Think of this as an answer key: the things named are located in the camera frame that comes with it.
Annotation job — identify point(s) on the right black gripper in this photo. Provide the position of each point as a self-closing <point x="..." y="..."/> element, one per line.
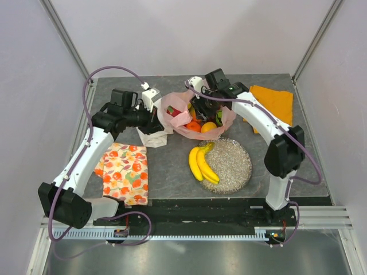
<point x="202" y="113"/>

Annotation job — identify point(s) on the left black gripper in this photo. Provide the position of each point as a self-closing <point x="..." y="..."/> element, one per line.
<point x="153" y="125"/>

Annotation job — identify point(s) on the pink plastic bag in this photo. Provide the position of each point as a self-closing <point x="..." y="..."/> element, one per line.
<point x="180" y="101"/>

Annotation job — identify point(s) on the speckled glass plate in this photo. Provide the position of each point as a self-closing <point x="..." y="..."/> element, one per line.
<point x="233" y="165"/>

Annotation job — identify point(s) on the yellow fake banana bunch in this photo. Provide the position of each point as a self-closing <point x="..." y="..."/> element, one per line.
<point x="199" y="166"/>

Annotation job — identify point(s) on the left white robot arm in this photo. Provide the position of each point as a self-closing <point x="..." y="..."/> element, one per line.
<point x="62" y="200"/>

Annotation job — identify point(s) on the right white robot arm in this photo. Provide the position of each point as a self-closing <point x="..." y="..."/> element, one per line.
<point x="283" y="156"/>

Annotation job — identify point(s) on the fake mango fruit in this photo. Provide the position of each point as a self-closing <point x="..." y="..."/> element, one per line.
<point x="192" y="112"/>

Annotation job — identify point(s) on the fake green fruit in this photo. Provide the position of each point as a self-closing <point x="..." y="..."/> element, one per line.
<point x="218" y="118"/>

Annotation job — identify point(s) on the fake orange fruit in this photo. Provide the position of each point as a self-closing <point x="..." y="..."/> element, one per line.
<point x="193" y="126"/>

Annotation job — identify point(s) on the fake red fruit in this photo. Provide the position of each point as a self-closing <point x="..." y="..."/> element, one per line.
<point x="172" y="111"/>

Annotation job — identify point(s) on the white folded cloth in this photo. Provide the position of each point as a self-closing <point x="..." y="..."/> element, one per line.
<point x="153" y="140"/>

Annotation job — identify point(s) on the floral patterned cloth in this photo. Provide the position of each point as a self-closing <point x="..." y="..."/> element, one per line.
<point x="124" y="170"/>

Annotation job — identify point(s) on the orange folded t-shirt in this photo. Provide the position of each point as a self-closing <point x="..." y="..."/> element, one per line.
<point x="279" y="103"/>

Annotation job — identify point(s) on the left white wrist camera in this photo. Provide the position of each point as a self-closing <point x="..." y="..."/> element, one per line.
<point x="149" y="96"/>

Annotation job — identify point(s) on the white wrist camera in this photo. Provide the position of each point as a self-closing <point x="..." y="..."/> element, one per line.
<point x="195" y="84"/>
<point x="149" y="96"/>

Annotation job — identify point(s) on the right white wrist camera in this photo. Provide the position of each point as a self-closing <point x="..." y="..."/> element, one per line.
<point x="195" y="84"/>

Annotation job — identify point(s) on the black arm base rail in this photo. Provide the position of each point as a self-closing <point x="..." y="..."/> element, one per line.
<point x="242" y="211"/>

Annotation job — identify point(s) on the aluminium frame profile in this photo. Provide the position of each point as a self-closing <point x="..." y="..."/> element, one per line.
<point x="64" y="35"/>

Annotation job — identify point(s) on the grey slotted cable duct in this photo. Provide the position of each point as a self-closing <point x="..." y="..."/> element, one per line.
<point x="111" y="234"/>

